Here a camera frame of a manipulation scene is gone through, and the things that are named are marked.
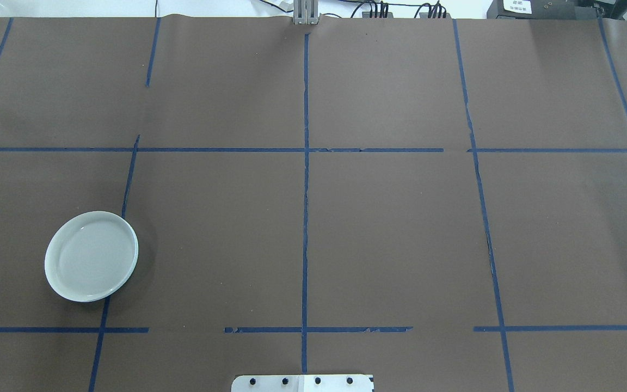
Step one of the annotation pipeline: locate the grey metal clamp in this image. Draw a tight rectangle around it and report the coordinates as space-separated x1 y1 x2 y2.
293 0 320 26

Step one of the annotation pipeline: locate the white round plate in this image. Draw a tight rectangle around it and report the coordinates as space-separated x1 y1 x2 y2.
45 211 138 302

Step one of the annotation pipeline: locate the black box with label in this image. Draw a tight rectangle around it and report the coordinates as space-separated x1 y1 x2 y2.
486 0 604 20

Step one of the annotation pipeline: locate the light blue round plate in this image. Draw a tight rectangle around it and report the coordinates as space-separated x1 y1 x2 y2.
88 216 139 303

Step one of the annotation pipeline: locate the white column with base plate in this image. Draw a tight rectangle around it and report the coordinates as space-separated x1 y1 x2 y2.
231 375 374 392

